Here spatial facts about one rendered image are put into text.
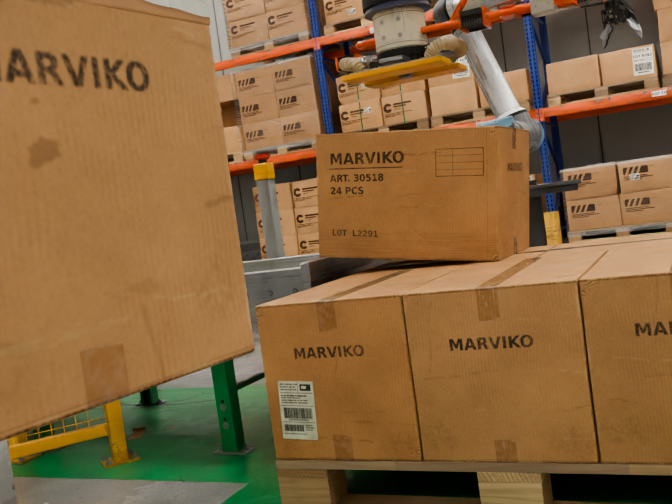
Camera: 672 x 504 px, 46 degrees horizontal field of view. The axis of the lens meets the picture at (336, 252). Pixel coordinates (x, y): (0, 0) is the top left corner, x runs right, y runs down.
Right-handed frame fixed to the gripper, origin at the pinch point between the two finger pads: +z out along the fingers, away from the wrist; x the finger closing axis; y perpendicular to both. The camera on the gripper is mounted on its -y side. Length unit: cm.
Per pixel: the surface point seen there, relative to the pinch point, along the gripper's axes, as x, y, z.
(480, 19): -6, 87, -10
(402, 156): -27, 112, 27
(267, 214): -132, 78, 38
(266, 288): -65, 143, 60
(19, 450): -132, 203, 97
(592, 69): -279, -573, -42
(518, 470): 29, 161, 102
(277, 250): -130, 78, 54
